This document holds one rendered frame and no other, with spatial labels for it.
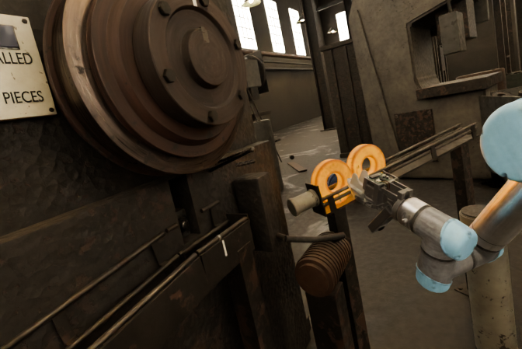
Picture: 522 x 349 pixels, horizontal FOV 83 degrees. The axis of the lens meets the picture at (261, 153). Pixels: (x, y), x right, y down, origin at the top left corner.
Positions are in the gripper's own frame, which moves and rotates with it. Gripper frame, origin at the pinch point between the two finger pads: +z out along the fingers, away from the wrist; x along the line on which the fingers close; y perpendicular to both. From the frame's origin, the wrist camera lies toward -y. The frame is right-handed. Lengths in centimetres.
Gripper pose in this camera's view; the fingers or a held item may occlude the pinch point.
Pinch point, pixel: (350, 183)
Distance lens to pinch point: 96.1
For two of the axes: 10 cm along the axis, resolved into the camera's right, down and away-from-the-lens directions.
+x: -9.0, 2.4, -3.6
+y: -0.8, -9.1, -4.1
